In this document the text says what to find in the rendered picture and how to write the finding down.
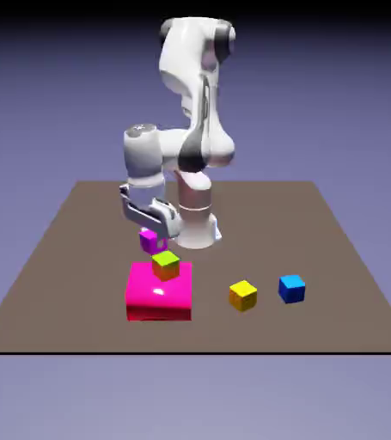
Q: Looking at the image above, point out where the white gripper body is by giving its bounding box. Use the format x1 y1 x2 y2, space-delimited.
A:
119 184 182 240

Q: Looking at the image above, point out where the small magenta cube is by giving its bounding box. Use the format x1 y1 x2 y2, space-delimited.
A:
138 229 168 256

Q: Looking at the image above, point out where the small green cube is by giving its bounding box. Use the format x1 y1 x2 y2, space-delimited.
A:
151 250 181 282

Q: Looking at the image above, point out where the small yellow cube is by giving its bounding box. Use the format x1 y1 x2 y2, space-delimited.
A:
229 279 259 313

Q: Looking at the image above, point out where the small blue cube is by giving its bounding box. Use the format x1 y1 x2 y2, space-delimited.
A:
278 274 307 304

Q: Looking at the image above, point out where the large pink box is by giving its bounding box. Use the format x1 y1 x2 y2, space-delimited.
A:
125 261 193 322

